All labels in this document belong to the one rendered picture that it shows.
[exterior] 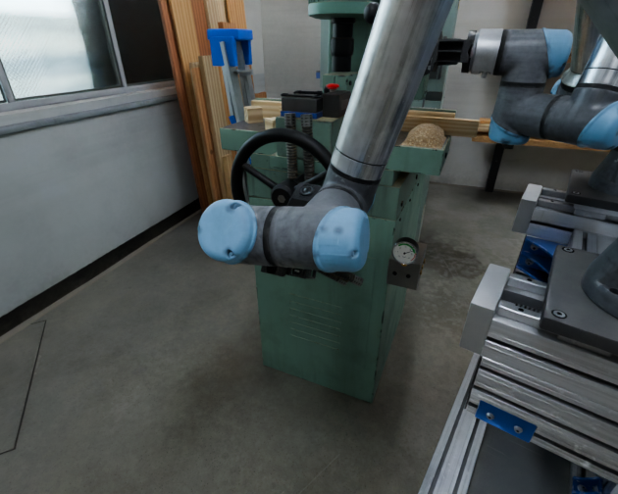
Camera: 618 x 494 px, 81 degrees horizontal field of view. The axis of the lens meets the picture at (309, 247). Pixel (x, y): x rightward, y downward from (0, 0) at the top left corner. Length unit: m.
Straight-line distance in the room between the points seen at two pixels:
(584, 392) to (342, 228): 0.42
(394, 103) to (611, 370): 0.43
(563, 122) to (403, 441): 1.00
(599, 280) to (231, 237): 0.46
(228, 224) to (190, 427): 1.05
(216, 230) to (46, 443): 1.22
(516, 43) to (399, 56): 0.38
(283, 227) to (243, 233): 0.04
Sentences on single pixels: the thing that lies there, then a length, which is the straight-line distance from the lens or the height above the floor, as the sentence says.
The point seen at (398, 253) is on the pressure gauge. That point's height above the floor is 0.66.
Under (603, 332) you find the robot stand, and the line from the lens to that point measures 0.54.
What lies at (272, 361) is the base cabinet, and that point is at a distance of 1.46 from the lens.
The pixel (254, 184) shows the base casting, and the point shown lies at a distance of 1.07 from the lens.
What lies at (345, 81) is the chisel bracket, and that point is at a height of 1.02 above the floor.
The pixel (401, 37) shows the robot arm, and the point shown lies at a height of 1.11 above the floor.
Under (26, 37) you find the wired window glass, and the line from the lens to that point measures 2.10.
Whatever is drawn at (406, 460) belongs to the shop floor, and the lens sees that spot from 1.31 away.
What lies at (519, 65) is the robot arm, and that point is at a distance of 0.80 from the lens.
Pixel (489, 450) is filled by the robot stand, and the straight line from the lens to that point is 1.14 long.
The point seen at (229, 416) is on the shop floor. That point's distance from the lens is 1.38.
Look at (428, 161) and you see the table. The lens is 0.89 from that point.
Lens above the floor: 1.11
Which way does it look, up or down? 30 degrees down
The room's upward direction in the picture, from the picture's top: straight up
